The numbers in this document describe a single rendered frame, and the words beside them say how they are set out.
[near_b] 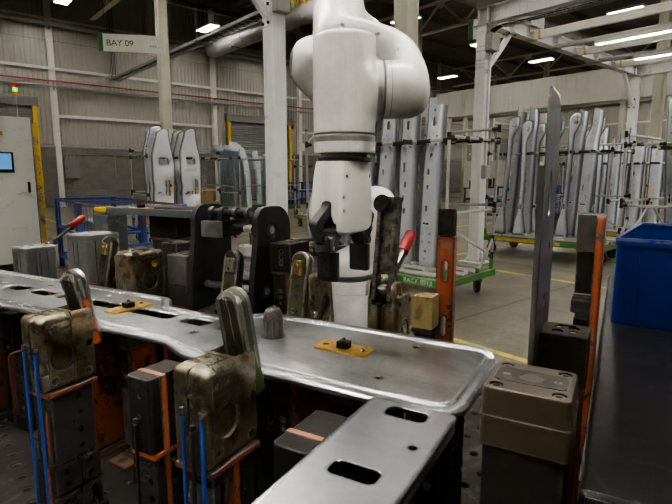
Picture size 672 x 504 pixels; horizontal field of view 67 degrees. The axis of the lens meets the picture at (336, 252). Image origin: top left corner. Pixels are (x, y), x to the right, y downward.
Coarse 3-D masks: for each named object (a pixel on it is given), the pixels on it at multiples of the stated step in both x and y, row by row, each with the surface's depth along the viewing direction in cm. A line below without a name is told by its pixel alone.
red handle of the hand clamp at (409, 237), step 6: (408, 234) 92; (414, 234) 93; (402, 240) 91; (408, 240) 91; (414, 240) 93; (402, 246) 90; (408, 246) 90; (402, 252) 89; (408, 252) 90; (402, 258) 89; (384, 276) 86; (384, 282) 84; (378, 288) 84; (384, 288) 83; (384, 294) 84
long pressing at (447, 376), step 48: (0, 288) 113; (48, 288) 113; (96, 288) 112; (144, 336) 81; (192, 336) 79; (288, 336) 79; (336, 336) 79; (384, 336) 79; (336, 384) 62; (384, 384) 61; (432, 384) 61; (480, 384) 62
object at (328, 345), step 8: (320, 344) 74; (328, 344) 75; (336, 344) 73; (344, 344) 72; (352, 344) 74; (336, 352) 72; (344, 352) 71; (352, 352) 71; (360, 352) 71; (368, 352) 71
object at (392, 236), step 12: (384, 204) 80; (396, 204) 82; (384, 216) 84; (396, 216) 82; (384, 228) 84; (396, 228) 83; (384, 240) 84; (396, 240) 83; (384, 252) 84; (396, 252) 83; (384, 264) 84; (396, 264) 84; (372, 276) 84; (396, 276) 84; (372, 288) 84
